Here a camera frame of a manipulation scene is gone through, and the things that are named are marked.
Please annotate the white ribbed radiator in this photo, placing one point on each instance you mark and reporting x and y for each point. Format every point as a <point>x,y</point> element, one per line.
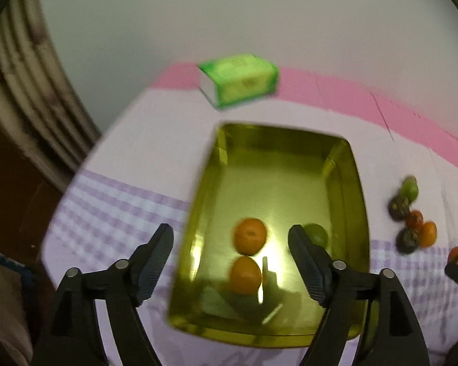
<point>26,84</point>

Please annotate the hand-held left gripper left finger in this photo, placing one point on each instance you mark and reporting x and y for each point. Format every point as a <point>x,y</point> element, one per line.
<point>157,253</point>

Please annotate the green tissue box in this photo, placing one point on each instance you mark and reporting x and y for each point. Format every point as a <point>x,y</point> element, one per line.
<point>238,80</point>

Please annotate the dark brown wooden furniture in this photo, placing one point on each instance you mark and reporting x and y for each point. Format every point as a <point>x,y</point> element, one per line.
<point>15,213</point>

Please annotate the orange mandarin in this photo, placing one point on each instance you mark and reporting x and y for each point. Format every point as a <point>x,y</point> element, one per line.
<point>428,234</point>
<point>250,236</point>

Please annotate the gold mirrored metal tray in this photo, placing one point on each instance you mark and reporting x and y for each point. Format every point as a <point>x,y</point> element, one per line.
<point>274,183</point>

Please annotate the pink and purple checkered tablecloth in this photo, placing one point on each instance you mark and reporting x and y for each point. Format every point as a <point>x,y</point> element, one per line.
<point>129,183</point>

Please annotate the dark brown round fruit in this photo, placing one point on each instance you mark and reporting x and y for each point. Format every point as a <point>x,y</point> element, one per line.
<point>398,208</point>
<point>406,241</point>

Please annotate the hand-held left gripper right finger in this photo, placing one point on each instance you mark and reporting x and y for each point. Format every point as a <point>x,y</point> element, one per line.
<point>304,253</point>

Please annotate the small red-orange fruit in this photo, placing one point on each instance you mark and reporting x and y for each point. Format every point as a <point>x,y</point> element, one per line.
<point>415,219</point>
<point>456,254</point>

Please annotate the green lime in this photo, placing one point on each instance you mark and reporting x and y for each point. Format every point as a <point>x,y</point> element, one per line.
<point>410,188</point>
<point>318,235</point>

